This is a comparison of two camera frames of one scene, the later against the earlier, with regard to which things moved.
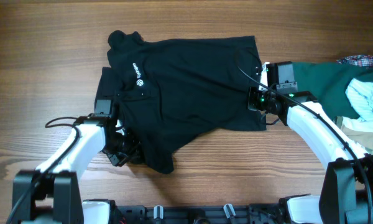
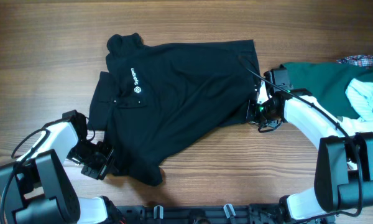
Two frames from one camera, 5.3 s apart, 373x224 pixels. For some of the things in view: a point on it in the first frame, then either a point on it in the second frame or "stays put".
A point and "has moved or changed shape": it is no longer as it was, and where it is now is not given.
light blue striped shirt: [367, 99] stays put
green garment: [327, 82] stays put
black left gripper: [132, 152] -> [99, 172]
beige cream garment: [370, 134] stays put
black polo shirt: [165, 91] has moved or changed shape
